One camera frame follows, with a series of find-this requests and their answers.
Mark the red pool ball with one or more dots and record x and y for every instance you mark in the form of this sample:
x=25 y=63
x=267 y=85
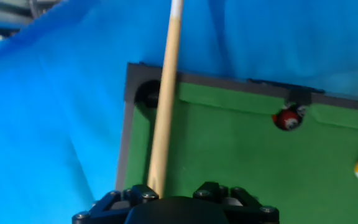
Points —
x=286 y=119

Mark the navy striped pool ball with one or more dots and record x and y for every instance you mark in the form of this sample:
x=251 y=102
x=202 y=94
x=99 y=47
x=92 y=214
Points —
x=301 y=111

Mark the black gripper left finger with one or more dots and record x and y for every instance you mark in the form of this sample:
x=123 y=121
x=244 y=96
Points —
x=104 y=208

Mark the blue mountain print cloth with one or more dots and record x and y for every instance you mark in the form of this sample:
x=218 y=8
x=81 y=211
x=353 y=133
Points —
x=57 y=124

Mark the wooden pool cue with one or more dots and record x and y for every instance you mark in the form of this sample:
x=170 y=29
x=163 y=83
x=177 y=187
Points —
x=166 y=99

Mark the mini green pool table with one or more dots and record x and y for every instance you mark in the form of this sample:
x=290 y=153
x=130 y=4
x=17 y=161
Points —
x=244 y=155

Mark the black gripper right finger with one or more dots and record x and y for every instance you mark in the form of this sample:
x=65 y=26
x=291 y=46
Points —
x=250 y=208

